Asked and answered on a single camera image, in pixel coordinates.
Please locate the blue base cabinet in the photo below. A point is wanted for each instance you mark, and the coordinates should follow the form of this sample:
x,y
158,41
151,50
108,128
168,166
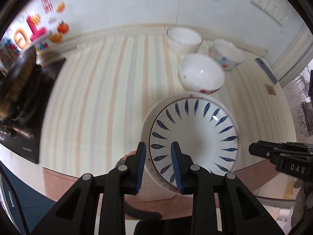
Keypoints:
x,y
34,205

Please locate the white bowl with red flowers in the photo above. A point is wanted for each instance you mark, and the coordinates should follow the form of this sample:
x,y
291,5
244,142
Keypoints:
x,y
200,73

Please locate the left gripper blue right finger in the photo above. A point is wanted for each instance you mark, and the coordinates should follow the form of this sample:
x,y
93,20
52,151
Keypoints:
x,y
177,162

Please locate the black gas stove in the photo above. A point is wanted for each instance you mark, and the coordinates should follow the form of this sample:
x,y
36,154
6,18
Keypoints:
x,y
21,132

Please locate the striped cat table cloth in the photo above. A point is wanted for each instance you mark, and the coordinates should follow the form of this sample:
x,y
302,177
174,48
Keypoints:
x,y
110,81

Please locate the white bowl with blue pattern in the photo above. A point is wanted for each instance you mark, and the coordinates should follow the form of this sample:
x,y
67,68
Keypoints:
x,y
226,54

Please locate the white gloved right hand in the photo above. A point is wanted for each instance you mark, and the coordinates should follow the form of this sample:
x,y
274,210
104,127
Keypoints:
x,y
303,200

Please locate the middle wall socket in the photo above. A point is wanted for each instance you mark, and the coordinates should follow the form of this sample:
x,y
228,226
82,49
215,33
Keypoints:
x,y
272,9

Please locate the white plate with floral print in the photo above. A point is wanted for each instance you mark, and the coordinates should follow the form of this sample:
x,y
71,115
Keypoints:
x,y
161,189

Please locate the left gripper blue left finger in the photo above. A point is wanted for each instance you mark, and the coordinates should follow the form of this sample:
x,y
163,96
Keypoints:
x,y
139,164

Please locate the colourful wall stickers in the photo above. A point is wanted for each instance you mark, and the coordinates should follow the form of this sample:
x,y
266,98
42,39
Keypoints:
x,y
40,24

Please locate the plain white bowl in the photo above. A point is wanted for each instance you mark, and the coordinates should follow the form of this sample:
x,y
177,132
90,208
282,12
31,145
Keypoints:
x,y
183,40

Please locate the brown label patch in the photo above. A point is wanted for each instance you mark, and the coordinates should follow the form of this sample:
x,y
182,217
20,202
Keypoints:
x,y
270,89

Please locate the black frying pan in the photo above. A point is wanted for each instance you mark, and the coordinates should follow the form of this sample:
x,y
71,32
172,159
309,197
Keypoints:
x,y
16,79

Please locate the glass sliding door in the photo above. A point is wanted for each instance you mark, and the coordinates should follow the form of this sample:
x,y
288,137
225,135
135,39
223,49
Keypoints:
x,y
298,108

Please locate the white plate with blue stripes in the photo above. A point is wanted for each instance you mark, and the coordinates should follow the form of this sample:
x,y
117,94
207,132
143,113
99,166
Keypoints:
x,y
203,129

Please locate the blue smartphone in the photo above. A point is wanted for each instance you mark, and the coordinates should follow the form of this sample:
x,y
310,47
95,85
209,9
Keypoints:
x,y
266,69

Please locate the right wall socket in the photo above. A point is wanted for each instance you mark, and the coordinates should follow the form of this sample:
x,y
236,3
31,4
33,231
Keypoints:
x,y
282,17

